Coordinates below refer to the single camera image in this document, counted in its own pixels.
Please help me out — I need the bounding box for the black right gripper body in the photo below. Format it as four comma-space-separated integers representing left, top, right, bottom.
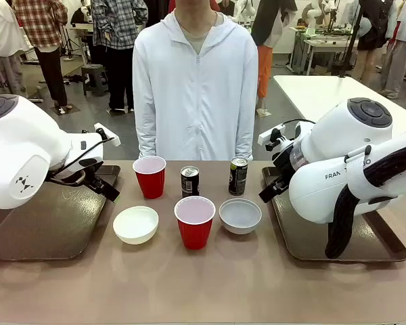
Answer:
271, 148, 294, 192

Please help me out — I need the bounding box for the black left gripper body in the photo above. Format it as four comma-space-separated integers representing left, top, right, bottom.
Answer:
82, 165, 106, 193

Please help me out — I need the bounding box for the black Pepsi can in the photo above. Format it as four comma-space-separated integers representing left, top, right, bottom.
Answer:
228, 156, 250, 196
180, 165, 200, 199

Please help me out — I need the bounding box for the grey bowl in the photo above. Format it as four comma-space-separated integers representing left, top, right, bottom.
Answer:
219, 198, 263, 236

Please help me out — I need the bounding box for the white bowl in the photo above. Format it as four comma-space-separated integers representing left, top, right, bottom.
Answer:
112, 205, 160, 245

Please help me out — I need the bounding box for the red plastic cup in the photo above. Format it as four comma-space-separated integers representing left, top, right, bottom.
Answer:
173, 195, 217, 251
132, 156, 166, 200

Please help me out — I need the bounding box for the person's right forearm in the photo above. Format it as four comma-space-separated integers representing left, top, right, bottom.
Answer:
136, 108, 159, 160

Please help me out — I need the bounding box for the person's left forearm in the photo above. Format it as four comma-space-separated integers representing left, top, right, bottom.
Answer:
234, 108, 258, 161

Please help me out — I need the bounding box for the brown plastic serving tray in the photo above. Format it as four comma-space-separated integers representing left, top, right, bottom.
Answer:
0, 165, 122, 261
261, 165, 406, 263

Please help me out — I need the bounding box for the white folding table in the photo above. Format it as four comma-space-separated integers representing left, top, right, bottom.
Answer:
273, 74, 406, 133

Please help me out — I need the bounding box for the grey plastic stool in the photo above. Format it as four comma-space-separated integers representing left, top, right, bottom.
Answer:
81, 63, 108, 96

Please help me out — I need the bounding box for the bystander in orange trousers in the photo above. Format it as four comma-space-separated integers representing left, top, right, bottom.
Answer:
251, 0, 298, 118

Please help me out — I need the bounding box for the person in white hoodie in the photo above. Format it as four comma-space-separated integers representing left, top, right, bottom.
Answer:
132, 0, 260, 162

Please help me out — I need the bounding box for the background work desk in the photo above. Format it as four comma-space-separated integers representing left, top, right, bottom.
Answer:
290, 26, 359, 76

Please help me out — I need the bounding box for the black stand pole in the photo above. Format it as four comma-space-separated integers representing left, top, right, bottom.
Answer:
338, 0, 365, 79

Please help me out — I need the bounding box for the bystander in blue plaid shirt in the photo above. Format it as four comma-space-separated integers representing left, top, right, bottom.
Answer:
90, 0, 149, 114

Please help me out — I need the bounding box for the bystander in dark top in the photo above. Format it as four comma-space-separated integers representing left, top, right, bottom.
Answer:
357, 0, 399, 82

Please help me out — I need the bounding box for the bystander in red plaid shirt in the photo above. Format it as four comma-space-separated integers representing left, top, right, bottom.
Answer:
12, 0, 69, 110

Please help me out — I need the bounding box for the bystander in white shirt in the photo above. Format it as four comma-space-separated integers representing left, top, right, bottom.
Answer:
0, 0, 30, 99

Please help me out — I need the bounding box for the bystander in light clothes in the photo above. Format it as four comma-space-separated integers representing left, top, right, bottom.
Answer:
380, 0, 406, 100

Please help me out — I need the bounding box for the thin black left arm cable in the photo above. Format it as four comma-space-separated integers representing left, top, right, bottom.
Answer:
62, 135, 116, 169

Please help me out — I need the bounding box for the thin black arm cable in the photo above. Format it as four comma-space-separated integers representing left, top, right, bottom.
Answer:
279, 118, 316, 129
62, 135, 116, 169

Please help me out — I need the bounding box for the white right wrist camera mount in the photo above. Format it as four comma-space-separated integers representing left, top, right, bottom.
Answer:
258, 124, 288, 152

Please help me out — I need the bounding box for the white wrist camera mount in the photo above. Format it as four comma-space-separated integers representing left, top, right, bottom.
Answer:
258, 124, 288, 152
93, 123, 122, 147

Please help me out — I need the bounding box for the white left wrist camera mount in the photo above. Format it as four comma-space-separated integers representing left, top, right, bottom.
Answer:
93, 123, 122, 147

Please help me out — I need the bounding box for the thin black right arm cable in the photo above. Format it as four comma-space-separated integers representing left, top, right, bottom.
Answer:
279, 118, 316, 129

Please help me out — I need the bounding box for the black braided cable sleeve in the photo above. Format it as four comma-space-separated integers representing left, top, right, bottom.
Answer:
324, 140, 406, 259

